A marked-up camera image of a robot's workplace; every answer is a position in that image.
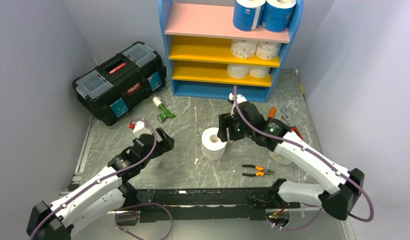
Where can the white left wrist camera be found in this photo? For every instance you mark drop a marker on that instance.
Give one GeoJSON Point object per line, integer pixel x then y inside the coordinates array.
{"type": "Point", "coordinates": [140, 127]}

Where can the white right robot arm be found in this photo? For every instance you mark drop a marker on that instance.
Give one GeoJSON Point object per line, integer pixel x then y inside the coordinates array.
{"type": "Point", "coordinates": [337, 189]}

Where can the green pipe valve fitting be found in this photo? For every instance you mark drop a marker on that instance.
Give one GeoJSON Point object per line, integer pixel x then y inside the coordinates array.
{"type": "Point", "coordinates": [166, 114]}

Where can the orange handled pliers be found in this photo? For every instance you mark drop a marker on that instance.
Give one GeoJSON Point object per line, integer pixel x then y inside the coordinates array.
{"type": "Point", "coordinates": [260, 171]}

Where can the white dotted roll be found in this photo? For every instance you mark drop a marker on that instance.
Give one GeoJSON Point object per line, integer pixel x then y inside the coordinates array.
{"type": "Point", "coordinates": [243, 49]}

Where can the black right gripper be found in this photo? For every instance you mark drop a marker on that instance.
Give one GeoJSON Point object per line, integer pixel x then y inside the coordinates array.
{"type": "Point", "coordinates": [222, 132]}

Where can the plain white roll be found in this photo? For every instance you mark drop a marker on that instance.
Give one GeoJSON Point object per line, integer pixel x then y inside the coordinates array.
{"type": "Point", "coordinates": [237, 71]}
{"type": "Point", "coordinates": [259, 71]}

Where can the blue cartoon roll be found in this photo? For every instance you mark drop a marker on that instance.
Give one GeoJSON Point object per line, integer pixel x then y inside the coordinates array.
{"type": "Point", "coordinates": [276, 14]}

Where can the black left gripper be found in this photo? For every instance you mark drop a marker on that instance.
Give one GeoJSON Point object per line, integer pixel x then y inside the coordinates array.
{"type": "Point", "coordinates": [168, 145]}

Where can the blue shelf unit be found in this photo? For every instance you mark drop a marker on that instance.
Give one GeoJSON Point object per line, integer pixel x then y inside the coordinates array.
{"type": "Point", "coordinates": [197, 40]}

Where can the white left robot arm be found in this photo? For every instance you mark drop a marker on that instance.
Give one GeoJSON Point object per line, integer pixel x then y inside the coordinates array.
{"type": "Point", "coordinates": [107, 191]}

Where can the black toolbox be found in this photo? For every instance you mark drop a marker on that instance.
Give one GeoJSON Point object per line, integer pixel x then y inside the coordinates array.
{"type": "Point", "coordinates": [116, 86]}

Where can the orange handled screwdriver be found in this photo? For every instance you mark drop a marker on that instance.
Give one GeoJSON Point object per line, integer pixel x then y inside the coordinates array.
{"type": "Point", "coordinates": [272, 113]}

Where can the red handled adjustable wrench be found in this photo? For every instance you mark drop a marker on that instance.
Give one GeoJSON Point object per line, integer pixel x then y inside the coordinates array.
{"type": "Point", "coordinates": [287, 115]}

